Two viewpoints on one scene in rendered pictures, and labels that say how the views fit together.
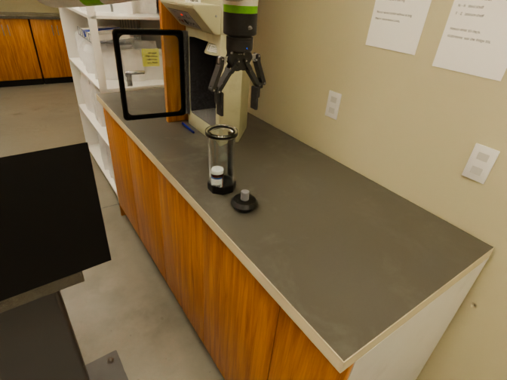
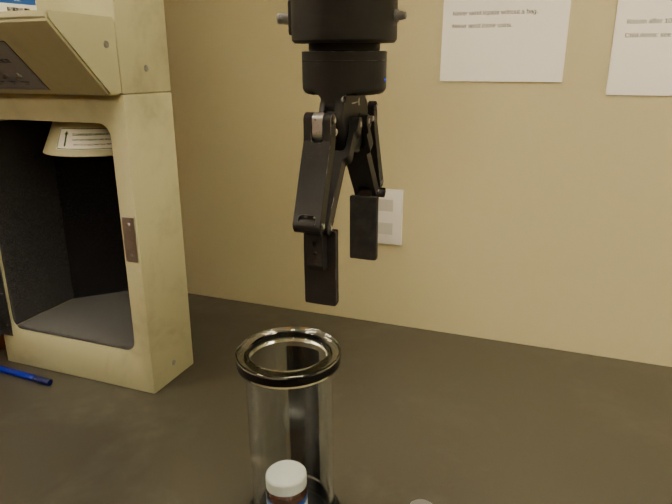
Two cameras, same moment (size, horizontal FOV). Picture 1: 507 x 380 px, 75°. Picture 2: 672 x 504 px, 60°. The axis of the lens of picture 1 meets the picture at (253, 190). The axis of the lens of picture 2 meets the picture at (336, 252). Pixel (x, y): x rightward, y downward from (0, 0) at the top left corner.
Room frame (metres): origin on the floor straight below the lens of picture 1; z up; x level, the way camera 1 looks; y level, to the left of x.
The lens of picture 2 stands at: (0.55, 0.37, 1.45)
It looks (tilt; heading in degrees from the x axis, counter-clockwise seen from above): 18 degrees down; 328
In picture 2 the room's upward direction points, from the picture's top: straight up
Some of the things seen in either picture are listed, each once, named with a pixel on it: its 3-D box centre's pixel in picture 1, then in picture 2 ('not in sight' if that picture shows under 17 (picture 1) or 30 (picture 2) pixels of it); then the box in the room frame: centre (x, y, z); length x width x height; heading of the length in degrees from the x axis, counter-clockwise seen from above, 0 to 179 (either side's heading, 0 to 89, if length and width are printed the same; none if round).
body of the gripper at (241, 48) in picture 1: (239, 53); (344, 101); (1.01, 0.07, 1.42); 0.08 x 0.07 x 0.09; 128
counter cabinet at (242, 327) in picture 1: (228, 227); not in sight; (1.44, 0.12, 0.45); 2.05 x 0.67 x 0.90; 37
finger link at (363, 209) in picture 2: (254, 97); (363, 227); (1.05, 0.02, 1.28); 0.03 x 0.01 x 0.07; 38
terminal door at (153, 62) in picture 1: (152, 76); not in sight; (1.57, 0.51, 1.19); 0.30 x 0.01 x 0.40; 121
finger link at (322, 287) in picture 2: (219, 103); (321, 266); (0.97, 0.12, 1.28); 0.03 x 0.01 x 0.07; 38
